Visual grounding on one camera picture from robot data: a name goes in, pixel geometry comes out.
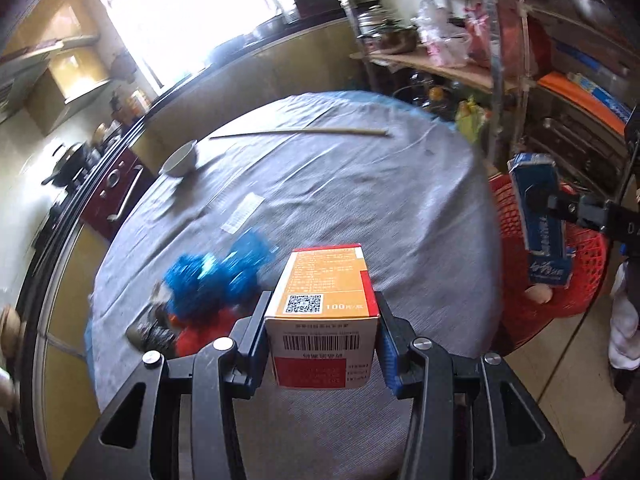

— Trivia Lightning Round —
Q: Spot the grey tablecloth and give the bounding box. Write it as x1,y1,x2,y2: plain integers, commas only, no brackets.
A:
85,91,504,480

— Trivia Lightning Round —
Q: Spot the long thin wooden stick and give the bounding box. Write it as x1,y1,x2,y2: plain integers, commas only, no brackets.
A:
209,127,391,140

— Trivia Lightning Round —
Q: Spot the yellow green packet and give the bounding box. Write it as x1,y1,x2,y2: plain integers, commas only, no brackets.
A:
454,97,489,144

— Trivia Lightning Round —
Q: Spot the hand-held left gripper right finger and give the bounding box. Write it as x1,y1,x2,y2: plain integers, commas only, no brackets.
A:
374,291,585,480

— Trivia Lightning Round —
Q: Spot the black wok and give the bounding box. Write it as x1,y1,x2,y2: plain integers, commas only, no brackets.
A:
42,142,90,187

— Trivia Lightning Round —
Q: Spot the red crumpled wrapper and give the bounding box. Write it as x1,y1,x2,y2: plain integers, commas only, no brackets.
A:
172,309,242,357

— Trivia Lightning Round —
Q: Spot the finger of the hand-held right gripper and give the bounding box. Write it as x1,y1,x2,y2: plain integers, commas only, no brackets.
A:
522,184,610,232

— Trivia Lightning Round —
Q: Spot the steel pot with lid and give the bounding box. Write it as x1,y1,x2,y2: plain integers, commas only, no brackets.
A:
357,5,420,55

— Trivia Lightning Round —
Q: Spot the metal shelf rack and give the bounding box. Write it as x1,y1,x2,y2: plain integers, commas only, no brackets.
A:
337,0,537,171

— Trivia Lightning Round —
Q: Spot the red plastic basket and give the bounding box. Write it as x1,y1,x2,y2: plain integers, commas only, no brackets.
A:
487,172,612,357

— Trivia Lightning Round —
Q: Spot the dark red cabinet appliance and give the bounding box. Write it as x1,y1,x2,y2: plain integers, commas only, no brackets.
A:
80,147,157,242

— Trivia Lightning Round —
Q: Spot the white paper slip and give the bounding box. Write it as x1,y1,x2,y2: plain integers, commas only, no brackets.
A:
221,196,266,234

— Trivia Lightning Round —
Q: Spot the orange medicine box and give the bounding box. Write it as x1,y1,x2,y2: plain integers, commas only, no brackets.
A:
264,243,381,390

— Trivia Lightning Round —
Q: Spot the blue and white carton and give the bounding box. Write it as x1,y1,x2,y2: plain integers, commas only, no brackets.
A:
507,152,576,289

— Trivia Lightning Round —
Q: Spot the blue crumpled wrapper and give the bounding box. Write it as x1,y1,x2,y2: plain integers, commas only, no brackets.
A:
162,229,279,322

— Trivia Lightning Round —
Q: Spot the dark crumpled wrapper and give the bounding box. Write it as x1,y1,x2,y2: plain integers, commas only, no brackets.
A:
126,305,177,352

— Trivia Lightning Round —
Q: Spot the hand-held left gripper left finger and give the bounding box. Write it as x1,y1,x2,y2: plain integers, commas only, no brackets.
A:
65,291,275,480

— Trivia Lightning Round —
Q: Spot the white ceramic bowl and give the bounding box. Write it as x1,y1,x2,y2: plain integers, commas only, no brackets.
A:
160,141,200,178

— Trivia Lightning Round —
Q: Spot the white cloth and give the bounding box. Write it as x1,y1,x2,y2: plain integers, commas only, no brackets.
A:
607,262,640,372

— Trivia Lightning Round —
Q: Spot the white plastic bag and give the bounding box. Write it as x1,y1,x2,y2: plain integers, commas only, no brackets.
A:
414,0,472,67

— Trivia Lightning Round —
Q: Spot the red plastic bag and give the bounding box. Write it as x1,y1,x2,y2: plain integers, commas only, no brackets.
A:
464,4,503,68

